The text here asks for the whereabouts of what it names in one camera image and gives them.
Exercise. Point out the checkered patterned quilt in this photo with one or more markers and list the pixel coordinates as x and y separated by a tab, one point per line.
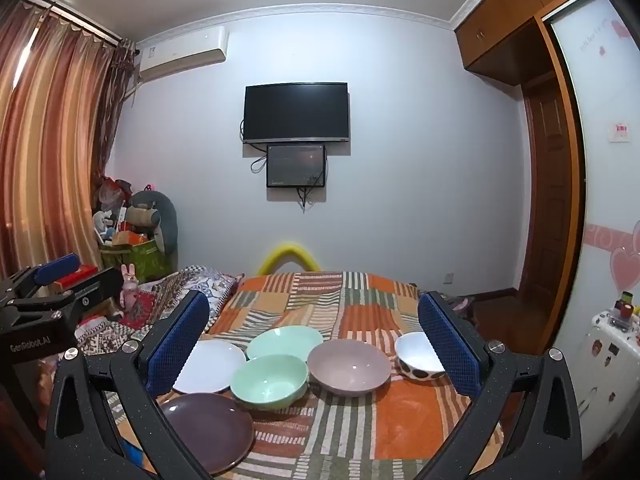
156	301

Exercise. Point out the pink bowl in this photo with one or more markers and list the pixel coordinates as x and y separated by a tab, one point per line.
349	367

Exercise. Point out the white small appliance with stickers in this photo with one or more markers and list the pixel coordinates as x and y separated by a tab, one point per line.
606	374

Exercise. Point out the white air conditioner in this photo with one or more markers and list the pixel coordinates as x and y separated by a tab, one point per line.
184	52

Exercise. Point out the brown wooden door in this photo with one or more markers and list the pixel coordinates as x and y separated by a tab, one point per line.
550	220

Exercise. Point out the small black wall monitor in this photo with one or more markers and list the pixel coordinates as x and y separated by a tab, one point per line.
296	166

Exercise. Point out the black wall television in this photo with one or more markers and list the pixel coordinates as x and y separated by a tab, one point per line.
296	112

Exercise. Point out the pink bunny toy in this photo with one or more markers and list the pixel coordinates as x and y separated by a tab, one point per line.
130	284

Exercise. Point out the white bowl with brown dots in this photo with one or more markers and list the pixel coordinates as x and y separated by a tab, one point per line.
417	358

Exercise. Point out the grey plush toy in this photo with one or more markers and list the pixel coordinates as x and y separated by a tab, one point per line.
153	211

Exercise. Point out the orange striped curtain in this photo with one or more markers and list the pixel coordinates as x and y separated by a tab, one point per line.
62	90

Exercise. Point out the wall light switch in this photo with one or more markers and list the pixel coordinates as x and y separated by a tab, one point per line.
619	133

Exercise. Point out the green storage box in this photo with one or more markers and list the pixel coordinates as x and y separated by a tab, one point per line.
149	262

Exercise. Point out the white plate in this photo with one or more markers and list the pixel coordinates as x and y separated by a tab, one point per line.
210	367

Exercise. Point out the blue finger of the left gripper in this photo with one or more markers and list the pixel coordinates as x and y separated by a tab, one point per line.
54	270

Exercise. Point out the light green bowl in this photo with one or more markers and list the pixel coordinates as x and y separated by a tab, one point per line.
270	383

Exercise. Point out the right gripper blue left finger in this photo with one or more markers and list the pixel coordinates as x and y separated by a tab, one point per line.
82	438

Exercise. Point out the brown wooden wardrobe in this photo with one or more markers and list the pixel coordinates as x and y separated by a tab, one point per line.
508	41

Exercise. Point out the orange striped patchwork blanket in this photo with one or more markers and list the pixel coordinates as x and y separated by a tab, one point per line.
388	433

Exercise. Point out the dark purple plate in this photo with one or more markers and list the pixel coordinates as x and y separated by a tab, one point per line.
217	431

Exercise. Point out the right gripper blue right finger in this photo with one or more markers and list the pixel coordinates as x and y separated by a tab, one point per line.
544	441

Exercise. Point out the light green plate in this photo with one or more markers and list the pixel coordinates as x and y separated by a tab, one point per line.
293	340

